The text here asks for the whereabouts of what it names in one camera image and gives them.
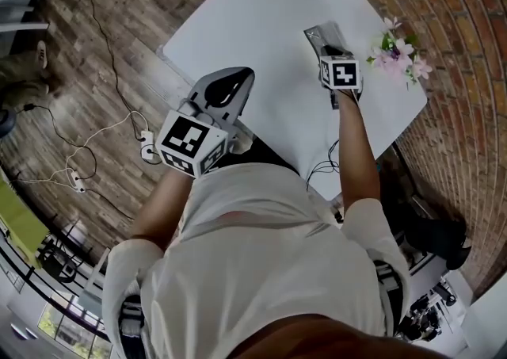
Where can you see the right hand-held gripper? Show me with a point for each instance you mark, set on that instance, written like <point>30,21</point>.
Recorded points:
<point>342,74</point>

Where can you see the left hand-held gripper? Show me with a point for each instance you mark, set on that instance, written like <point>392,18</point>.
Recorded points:
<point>192,139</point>

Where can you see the person's left forearm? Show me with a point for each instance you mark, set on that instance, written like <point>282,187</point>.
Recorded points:
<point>166,207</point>

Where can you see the person's right forearm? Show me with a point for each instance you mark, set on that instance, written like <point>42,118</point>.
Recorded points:
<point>356,151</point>

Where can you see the white power strip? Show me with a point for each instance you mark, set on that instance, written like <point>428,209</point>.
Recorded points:
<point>75,180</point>
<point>147,140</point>

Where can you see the pink artificial flower bouquet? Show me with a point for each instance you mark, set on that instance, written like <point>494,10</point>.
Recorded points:
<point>398,54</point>

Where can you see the person's white shirt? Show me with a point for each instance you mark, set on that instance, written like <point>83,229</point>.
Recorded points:
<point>257,270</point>

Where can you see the black round object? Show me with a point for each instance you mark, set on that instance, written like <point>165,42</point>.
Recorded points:
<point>6,123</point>

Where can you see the black bag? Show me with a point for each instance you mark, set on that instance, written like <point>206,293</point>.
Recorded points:
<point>435,236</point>

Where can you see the green furniture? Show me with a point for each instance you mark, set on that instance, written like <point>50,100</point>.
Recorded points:
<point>20,222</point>

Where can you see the white furniture frame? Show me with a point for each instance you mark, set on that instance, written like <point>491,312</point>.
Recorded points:
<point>20,16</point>

